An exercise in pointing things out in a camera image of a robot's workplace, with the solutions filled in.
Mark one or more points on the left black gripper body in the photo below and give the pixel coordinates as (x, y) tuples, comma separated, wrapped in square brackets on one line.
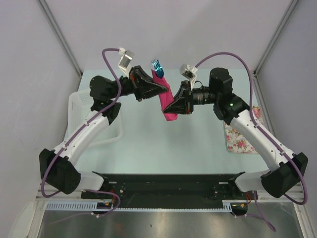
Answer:
[(135, 82)]

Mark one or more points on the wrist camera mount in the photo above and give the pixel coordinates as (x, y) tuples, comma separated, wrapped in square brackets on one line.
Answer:
[(126, 57), (189, 72)]

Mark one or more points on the floral cloth mat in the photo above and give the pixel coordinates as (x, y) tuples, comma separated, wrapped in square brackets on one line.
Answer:
[(236, 142)]

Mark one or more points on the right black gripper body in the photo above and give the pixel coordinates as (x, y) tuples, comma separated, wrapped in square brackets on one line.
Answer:
[(189, 98)]

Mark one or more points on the white slotted cable duct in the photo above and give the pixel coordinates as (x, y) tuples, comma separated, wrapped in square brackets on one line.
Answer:
[(95, 206)]

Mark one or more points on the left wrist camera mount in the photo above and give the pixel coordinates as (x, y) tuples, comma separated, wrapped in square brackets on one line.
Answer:
[(126, 57)]

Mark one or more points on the pink paper napkin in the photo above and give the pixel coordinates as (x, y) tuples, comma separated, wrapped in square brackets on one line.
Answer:
[(165, 98)]

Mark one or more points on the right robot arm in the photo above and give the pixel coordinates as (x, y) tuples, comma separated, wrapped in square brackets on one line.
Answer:
[(285, 168)]

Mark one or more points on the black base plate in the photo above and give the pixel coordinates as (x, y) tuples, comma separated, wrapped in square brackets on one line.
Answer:
[(176, 191)]

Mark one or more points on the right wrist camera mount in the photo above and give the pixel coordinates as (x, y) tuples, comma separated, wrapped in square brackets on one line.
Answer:
[(189, 72)]

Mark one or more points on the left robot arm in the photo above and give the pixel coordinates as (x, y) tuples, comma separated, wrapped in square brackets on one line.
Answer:
[(57, 166)]

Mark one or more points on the white plastic basket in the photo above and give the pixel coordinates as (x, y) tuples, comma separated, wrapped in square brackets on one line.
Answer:
[(78, 108)]

